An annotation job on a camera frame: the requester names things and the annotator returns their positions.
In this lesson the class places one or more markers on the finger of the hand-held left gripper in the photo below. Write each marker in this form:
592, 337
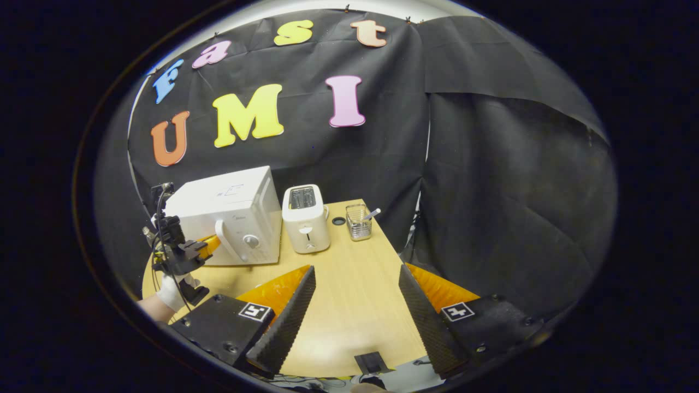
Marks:
207, 245

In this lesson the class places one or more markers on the white toaster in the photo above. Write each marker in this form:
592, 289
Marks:
307, 224

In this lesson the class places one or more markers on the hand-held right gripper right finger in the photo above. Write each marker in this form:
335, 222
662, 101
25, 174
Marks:
426, 319

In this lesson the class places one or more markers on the grey stick in holder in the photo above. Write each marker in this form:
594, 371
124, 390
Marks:
373, 213

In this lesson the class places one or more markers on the black table edge clamp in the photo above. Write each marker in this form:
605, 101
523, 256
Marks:
373, 363

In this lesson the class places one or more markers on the black round table grommet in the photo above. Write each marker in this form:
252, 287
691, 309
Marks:
338, 221

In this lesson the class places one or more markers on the white microwave oven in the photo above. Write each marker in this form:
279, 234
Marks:
218, 202

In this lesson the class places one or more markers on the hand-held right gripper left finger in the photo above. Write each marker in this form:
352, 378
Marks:
289, 316

